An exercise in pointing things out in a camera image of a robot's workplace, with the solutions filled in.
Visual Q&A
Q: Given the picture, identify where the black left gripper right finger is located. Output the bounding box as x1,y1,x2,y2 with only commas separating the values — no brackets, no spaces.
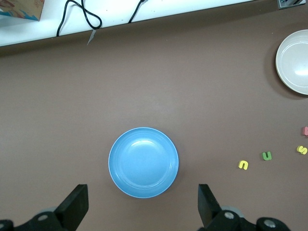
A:
197,184,289,231

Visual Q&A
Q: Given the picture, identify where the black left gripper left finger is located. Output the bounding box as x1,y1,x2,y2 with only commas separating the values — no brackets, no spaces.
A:
0,184,89,231

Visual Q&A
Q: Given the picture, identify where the blue plate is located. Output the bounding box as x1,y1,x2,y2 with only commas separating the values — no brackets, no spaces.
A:
108,127,180,199

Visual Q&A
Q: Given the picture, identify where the beige plate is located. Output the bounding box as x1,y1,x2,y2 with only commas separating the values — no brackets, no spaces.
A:
275,29,308,95

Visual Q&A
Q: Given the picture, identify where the grey tape scrap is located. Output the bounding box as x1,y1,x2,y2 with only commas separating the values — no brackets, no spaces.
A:
87,30,97,46

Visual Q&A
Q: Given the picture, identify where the cardboard box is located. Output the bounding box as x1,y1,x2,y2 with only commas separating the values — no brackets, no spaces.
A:
0,0,45,22

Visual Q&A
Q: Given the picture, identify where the looped black floor cable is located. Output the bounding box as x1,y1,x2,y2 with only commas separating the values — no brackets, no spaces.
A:
56,0,103,37

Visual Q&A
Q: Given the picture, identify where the aluminium profile post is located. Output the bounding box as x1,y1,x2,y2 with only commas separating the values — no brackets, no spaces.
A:
278,0,308,10

